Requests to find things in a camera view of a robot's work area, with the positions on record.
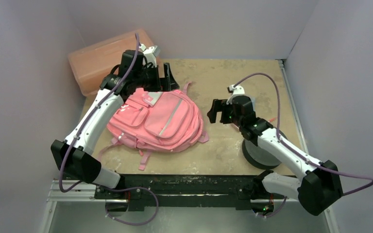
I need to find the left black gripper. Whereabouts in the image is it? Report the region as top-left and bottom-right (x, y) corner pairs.
(134, 63), (179, 92)

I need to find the pink student backpack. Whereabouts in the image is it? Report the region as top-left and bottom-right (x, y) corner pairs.
(98, 82), (209, 170)

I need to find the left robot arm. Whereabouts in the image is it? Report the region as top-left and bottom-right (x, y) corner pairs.
(51, 46), (178, 199)

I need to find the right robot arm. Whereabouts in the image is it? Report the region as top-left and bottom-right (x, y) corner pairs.
(207, 95), (343, 216)

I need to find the dark grey tape roll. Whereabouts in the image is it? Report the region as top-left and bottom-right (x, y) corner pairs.
(241, 139), (281, 170)

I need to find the orange translucent plastic box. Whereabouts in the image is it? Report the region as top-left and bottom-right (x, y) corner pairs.
(68, 29), (155, 97)

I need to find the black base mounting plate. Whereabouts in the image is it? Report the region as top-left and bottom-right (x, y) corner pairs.
(95, 174), (283, 215)

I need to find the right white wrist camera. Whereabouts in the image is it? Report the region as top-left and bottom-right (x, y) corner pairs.
(226, 84), (245, 105)

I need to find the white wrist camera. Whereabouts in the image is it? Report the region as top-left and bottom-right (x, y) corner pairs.
(226, 84), (245, 105)
(139, 44), (161, 67)

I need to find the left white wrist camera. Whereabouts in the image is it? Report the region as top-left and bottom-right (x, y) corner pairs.
(139, 44), (161, 67)

